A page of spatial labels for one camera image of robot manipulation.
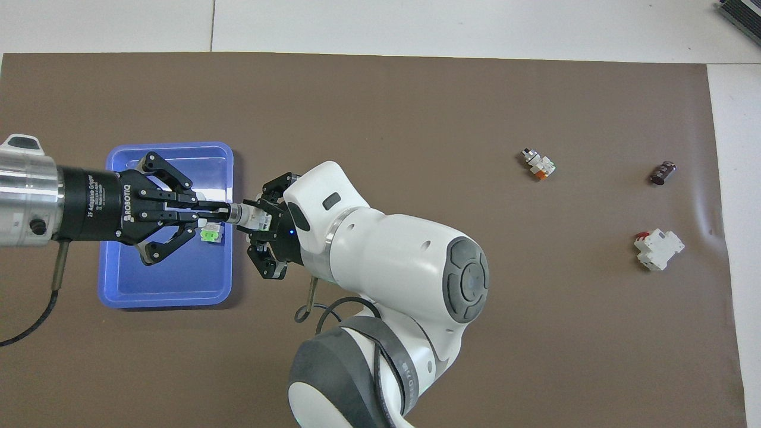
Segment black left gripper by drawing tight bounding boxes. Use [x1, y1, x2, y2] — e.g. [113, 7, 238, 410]
[58, 152, 229, 266]

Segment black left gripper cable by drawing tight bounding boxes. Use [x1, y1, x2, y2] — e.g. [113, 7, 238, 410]
[0, 241, 69, 347]

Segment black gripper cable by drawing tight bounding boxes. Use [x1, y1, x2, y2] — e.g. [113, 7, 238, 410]
[295, 276, 382, 335]
[0, 241, 69, 347]

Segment grey ribbed device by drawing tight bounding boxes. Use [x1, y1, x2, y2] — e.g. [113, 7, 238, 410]
[716, 0, 761, 30]

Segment brown table mat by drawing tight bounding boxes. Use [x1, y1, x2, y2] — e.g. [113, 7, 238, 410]
[0, 52, 747, 428]

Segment white switch with orange base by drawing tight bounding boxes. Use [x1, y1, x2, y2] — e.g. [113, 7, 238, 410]
[229, 199, 274, 232]

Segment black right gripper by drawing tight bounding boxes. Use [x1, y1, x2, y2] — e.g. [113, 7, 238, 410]
[247, 172, 310, 280]

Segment white push-button switch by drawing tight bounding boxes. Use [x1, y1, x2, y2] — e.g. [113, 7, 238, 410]
[521, 149, 556, 180]

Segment white circuit breaker red lever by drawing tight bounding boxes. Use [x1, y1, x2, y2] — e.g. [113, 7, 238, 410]
[634, 229, 685, 272]

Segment small black terminal block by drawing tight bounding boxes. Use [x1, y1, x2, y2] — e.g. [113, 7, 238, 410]
[650, 160, 677, 185]

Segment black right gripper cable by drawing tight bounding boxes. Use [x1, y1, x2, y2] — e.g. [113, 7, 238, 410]
[295, 276, 382, 335]

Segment blue plastic tray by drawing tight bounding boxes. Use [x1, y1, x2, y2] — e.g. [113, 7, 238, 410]
[97, 141, 234, 309]

